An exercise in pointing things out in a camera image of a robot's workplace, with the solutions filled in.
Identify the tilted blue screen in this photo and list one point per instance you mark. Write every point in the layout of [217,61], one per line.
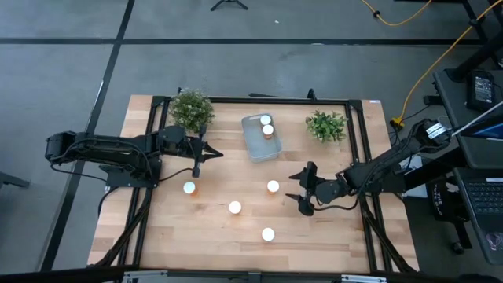
[489,127]

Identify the silver aluminium bracket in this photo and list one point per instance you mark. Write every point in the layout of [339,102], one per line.
[145,275]
[363,279]

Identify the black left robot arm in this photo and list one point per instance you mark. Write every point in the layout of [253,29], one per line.
[98,147]

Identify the orange pill bottle white cap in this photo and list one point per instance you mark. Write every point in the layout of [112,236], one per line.
[268,234]
[265,119]
[273,186]
[189,188]
[267,129]
[235,207]

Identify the white plastic basket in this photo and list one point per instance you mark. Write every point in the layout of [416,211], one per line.
[257,147]

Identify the leafy potted plant white pot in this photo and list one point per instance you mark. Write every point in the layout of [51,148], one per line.
[326,126]

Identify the black metal stand leg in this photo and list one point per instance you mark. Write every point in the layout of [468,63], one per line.
[475,59]

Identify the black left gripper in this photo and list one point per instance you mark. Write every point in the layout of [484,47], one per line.
[196,149]

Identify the black power brick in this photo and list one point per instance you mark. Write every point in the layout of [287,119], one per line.
[481,90]

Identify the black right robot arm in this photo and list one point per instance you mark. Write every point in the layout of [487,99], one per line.
[377,165]

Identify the black desk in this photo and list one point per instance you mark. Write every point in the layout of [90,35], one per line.
[456,102]

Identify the bushy potted plant dark pot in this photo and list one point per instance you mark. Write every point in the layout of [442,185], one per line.
[191,110]

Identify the black tripod legs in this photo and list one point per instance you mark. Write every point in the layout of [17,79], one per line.
[229,1]

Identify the grey laptop with keyboard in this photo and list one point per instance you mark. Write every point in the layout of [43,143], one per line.
[485,200]

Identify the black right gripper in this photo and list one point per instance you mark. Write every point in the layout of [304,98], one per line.
[330,191]

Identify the dark furniture leg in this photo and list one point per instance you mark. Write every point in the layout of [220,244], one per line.
[12,180]

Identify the black rig beam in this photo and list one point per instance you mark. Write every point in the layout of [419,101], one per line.
[59,276]

